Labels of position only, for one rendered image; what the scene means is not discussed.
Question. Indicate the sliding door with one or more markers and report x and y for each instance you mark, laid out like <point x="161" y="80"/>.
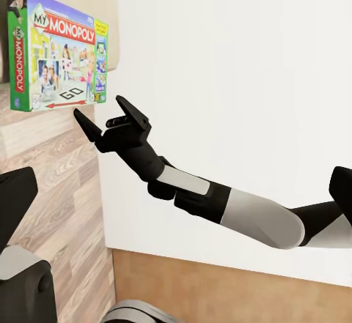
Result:
<point x="195" y="292"/>

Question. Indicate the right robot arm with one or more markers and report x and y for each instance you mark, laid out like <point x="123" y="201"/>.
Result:
<point x="320" y="225"/>

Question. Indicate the board game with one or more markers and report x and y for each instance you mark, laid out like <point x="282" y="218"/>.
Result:
<point x="58" y="56"/>

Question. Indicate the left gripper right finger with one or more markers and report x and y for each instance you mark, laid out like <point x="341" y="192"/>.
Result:
<point x="340" y="189"/>

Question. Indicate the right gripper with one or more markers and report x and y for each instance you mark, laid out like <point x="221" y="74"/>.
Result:
<point x="129" y="142"/>

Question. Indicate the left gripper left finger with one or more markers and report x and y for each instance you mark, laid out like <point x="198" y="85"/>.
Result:
<point x="18" y="190"/>

